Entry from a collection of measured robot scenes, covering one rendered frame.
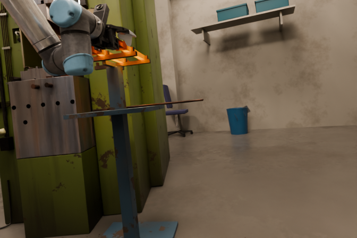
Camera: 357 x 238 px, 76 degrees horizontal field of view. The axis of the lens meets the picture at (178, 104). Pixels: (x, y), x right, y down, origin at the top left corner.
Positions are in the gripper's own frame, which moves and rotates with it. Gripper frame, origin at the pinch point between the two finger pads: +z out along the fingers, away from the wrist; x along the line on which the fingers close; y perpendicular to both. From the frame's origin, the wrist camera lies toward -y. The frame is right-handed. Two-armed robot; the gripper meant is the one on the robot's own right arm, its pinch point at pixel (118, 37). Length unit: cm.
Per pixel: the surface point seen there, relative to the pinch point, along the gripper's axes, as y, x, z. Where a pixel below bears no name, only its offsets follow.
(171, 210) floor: 99, 1, 57
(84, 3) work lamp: -40, -40, 48
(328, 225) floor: 99, 86, 37
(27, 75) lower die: 4, -73, 34
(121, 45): 2.9, 0.7, 1.4
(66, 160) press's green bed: 55, -51, 30
